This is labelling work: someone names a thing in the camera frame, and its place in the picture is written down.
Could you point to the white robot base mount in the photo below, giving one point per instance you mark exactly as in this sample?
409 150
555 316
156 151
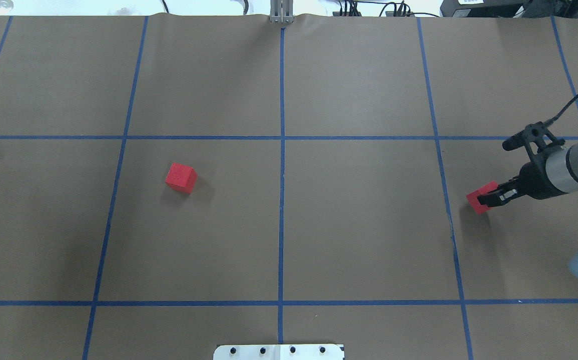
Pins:
308 351

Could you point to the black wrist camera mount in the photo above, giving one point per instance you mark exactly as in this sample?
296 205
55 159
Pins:
537 141

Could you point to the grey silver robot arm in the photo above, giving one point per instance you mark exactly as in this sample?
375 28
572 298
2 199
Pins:
551 172

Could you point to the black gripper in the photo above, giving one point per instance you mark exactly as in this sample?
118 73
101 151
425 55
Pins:
535 179

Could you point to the grey aluminium clamp post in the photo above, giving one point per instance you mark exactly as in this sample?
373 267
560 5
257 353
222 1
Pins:
281 12

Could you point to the black equipment box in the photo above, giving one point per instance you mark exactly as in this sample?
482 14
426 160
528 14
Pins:
529 9

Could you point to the red cube block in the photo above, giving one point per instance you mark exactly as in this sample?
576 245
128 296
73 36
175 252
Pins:
476 197
181 178

